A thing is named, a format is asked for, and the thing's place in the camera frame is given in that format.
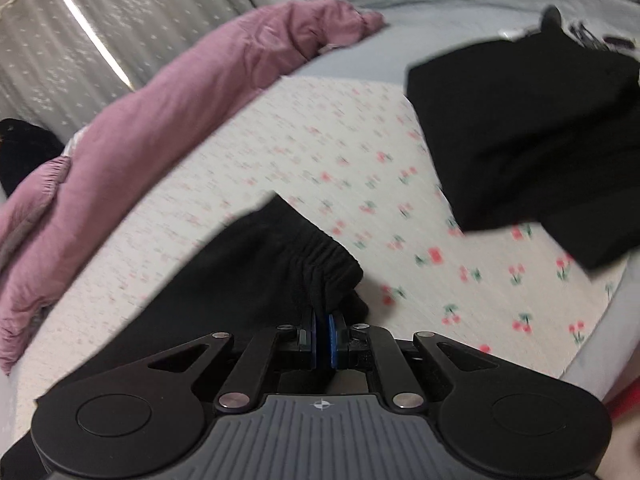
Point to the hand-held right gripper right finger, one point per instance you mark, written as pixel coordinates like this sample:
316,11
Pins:
336,340

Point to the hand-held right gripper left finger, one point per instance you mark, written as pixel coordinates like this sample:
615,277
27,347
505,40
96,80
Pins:
311,340

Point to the black fleece pants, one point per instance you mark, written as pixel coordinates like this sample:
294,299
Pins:
250,270

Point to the cherry print bed sheet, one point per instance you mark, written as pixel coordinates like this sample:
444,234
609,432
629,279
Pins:
370,195

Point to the pink duvet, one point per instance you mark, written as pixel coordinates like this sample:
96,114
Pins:
165,110

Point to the dark cloth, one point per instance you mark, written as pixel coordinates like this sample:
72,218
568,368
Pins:
25,152

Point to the grey star print curtain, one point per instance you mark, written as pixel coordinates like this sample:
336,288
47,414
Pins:
110,30

